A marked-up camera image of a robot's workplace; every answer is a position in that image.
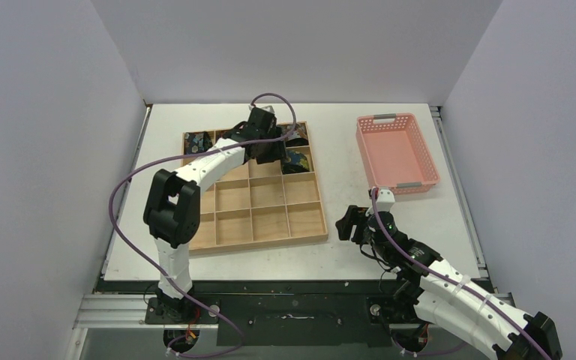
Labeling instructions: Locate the rolled orange floral tie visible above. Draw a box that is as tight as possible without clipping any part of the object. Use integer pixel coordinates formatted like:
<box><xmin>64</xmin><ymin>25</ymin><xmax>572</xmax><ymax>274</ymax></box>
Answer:
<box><xmin>215</xmin><ymin>129</ymin><xmax>233</xmax><ymax>141</ymax></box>

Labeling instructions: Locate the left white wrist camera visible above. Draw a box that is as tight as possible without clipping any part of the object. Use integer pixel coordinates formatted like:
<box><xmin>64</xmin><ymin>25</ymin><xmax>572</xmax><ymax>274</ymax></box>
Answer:
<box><xmin>259</xmin><ymin>105</ymin><xmax>275</xmax><ymax>114</ymax></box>

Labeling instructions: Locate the wooden compartment tray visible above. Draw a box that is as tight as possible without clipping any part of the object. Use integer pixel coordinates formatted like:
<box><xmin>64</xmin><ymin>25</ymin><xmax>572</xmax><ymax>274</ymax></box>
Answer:
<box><xmin>190</xmin><ymin>122</ymin><xmax>329</xmax><ymax>255</ymax></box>

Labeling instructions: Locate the rolled brown patterned tie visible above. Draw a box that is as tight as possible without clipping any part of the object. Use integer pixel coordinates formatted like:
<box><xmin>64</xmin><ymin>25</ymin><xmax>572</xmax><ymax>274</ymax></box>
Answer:
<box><xmin>284</xmin><ymin>123</ymin><xmax>309</xmax><ymax>148</ymax></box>

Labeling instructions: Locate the purple cable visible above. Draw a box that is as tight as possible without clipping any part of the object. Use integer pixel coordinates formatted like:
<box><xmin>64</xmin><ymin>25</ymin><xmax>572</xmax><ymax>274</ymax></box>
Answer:
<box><xmin>370</xmin><ymin>187</ymin><xmax>552</xmax><ymax>360</ymax></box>
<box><xmin>108</xmin><ymin>92</ymin><xmax>298</xmax><ymax>360</ymax></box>

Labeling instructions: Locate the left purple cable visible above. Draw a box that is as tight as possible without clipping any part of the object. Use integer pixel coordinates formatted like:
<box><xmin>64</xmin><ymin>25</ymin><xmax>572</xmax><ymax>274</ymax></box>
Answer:
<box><xmin>108</xmin><ymin>92</ymin><xmax>298</xmax><ymax>360</ymax></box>

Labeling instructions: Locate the blue yellow floral tie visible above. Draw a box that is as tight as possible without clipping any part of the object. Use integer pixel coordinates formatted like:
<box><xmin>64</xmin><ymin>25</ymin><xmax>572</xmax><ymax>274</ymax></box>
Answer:
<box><xmin>280</xmin><ymin>149</ymin><xmax>312</xmax><ymax>175</ymax></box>

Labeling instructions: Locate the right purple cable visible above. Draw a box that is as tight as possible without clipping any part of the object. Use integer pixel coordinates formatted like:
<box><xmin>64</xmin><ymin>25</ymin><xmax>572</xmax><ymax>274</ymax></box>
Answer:
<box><xmin>370</xmin><ymin>187</ymin><xmax>552</xmax><ymax>360</ymax></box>

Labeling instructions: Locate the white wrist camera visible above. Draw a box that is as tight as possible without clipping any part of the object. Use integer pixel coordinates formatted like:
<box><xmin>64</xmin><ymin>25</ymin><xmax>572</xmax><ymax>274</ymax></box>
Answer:
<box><xmin>259</xmin><ymin>105</ymin><xmax>275</xmax><ymax>114</ymax></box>
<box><xmin>368</xmin><ymin>187</ymin><xmax>395</xmax><ymax>215</ymax></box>

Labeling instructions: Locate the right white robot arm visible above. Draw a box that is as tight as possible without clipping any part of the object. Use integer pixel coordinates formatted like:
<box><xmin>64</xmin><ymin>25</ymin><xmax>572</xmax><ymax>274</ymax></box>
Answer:
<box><xmin>335</xmin><ymin>205</ymin><xmax>563</xmax><ymax>359</ymax></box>

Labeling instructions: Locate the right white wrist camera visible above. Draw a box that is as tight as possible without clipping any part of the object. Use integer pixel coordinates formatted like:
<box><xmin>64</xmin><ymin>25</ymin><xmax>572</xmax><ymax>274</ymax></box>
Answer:
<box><xmin>368</xmin><ymin>187</ymin><xmax>395</xmax><ymax>215</ymax></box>

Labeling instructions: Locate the rolled blue floral tie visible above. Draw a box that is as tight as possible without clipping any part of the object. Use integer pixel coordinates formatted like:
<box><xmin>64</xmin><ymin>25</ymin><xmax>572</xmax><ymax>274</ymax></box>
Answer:
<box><xmin>182</xmin><ymin>131</ymin><xmax>214</xmax><ymax>155</ymax></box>

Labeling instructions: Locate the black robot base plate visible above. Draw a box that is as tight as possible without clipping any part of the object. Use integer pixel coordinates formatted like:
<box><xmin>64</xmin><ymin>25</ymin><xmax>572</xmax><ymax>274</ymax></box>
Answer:
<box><xmin>144</xmin><ymin>280</ymin><xmax>428</xmax><ymax>348</ymax></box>

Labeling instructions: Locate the pink plastic basket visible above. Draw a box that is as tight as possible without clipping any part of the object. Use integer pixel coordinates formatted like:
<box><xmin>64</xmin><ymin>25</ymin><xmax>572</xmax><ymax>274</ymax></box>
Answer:
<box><xmin>356</xmin><ymin>113</ymin><xmax>441</xmax><ymax>195</ymax></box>

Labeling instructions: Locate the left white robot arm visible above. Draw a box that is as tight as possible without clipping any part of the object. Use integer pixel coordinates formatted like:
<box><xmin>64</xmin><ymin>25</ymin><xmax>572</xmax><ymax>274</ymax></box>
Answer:
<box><xmin>143</xmin><ymin>106</ymin><xmax>286</xmax><ymax>323</ymax></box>

